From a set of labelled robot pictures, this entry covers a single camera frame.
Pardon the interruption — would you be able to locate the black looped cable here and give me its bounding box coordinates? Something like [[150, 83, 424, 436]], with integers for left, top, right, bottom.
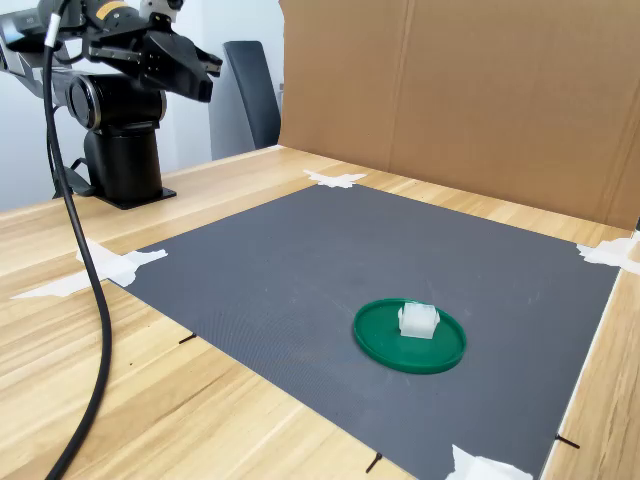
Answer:
[[52, 157, 97, 199]]

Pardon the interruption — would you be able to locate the thick black camera cable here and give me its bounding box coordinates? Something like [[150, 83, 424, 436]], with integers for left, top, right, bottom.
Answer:
[[42, 0, 114, 480]]

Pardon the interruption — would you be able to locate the dark grey chair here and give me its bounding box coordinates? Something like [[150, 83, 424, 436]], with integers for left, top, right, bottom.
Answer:
[[222, 39, 282, 150]]

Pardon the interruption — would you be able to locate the round green lid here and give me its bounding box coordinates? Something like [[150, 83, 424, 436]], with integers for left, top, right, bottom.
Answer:
[[352, 297, 468, 375]]

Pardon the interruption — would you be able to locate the dark grey mat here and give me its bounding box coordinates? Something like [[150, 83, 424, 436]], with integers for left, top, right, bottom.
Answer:
[[108, 182, 622, 480]]

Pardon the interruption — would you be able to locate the white tape piece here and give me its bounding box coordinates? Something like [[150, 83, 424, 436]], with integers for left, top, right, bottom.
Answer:
[[302, 168, 369, 190], [443, 443, 535, 480], [575, 230, 640, 276], [9, 237, 169, 301]]

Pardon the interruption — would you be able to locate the brown cardboard partition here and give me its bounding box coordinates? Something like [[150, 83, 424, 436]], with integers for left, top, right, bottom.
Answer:
[[277, 0, 640, 231]]

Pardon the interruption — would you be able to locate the small white plastic terminal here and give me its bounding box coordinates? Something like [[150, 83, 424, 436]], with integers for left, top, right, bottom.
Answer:
[[397, 301, 440, 340]]

